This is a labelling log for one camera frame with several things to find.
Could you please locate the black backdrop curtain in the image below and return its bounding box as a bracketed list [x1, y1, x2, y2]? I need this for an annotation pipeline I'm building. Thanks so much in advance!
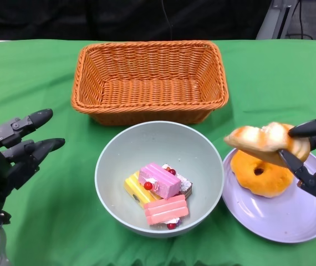
[0, 0, 272, 42]

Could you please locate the lavender round plate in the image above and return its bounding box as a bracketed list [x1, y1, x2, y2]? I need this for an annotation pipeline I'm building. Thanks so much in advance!
[221, 148, 316, 244]

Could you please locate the black floor cable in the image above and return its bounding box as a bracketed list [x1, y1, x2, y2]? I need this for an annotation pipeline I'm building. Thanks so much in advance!
[284, 0, 314, 40]

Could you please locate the orange white striped bun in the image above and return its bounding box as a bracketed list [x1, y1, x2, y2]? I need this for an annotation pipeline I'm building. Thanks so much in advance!
[223, 121, 311, 168]

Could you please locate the small cake with red berries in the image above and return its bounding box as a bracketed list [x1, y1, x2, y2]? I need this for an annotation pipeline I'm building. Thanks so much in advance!
[163, 217, 182, 231]

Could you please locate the light pink striped cake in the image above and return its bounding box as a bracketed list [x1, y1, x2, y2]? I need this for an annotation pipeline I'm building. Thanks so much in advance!
[143, 193, 190, 226]

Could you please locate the grey-green bowl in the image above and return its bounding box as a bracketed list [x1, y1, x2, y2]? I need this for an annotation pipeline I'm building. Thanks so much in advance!
[94, 121, 225, 238]

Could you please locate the chocolate cake with sugar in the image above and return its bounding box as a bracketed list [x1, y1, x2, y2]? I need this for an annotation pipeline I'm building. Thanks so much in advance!
[162, 163, 194, 199]

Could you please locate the grey metal stand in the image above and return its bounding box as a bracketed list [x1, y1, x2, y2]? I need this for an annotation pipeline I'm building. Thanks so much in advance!
[256, 0, 292, 40]

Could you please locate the thin black hanging cable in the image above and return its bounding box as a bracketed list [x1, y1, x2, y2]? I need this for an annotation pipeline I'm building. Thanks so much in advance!
[160, 0, 174, 42]

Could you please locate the orange ring bread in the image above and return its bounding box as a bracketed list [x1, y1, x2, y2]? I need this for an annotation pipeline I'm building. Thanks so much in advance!
[230, 149, 294, 199]

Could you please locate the orange wicker basket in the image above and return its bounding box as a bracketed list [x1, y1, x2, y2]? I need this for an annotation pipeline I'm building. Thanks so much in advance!
[70, 40, 229, 127]

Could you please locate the green tablecloth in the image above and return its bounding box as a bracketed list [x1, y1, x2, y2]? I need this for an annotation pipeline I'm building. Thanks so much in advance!
[0, 39, 316, 266]

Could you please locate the magenta cake block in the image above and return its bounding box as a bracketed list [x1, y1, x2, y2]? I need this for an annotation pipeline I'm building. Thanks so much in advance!
[139, 162, 181, 200]

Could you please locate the yellow striped cake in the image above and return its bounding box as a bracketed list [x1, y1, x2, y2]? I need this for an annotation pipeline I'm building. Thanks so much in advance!
[124, 171, 164, 212]

